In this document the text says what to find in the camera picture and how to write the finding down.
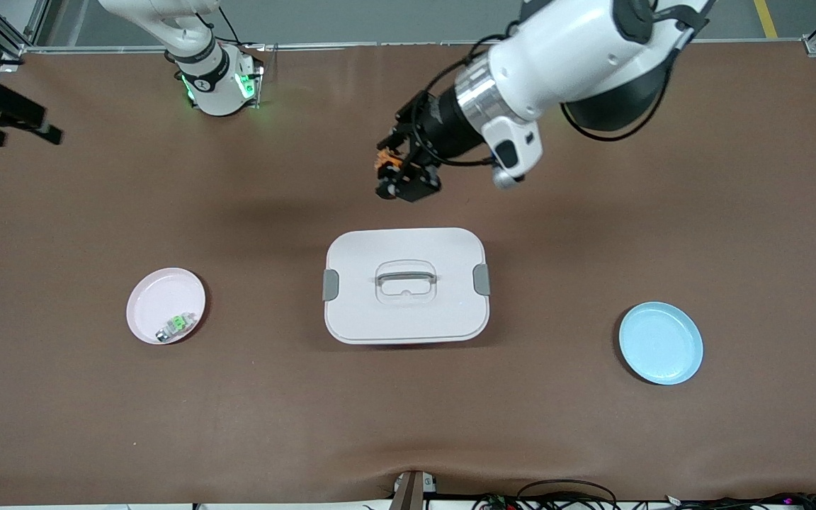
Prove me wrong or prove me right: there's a black arm base cable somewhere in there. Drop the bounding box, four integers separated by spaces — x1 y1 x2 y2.
195 0 268 52

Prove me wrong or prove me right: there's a white lidded storage box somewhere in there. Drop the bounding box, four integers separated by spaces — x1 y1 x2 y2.
322 227 492 346

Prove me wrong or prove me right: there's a black cable bundle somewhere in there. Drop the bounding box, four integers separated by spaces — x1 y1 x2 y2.
663 492 816 510

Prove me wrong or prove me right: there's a green push-button switch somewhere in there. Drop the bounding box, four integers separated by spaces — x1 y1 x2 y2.
155 313 198 344

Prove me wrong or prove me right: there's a pink round plate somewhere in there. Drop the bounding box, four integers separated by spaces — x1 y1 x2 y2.
126 267 207 346

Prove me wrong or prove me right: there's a camera mount post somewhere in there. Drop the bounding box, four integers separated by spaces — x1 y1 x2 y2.
390 470 438 510

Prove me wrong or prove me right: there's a light blue round plate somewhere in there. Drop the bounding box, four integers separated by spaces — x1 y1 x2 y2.
618 301 704 386

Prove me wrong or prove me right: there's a black looped cable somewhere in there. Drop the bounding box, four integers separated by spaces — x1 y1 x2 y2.
516 480 619 510

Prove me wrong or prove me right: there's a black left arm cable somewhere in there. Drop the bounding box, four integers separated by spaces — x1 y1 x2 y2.
412 42 672 169

